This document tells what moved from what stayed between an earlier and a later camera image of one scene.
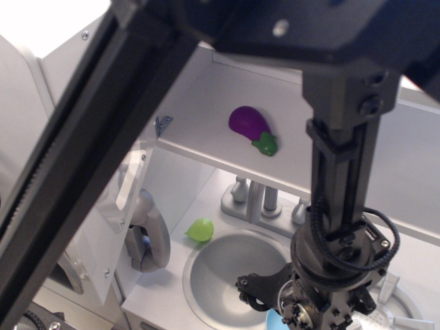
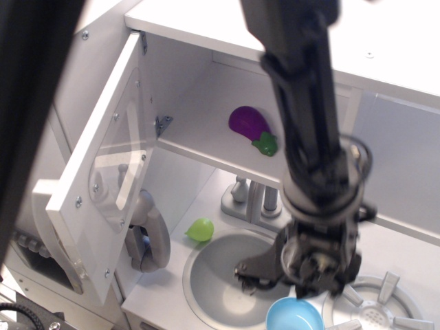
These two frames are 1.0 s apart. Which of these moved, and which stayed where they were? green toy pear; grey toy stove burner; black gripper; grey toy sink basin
Moved: black gripper
Stayed: grey toy sink basin; grey toy stove burner; green toy pear
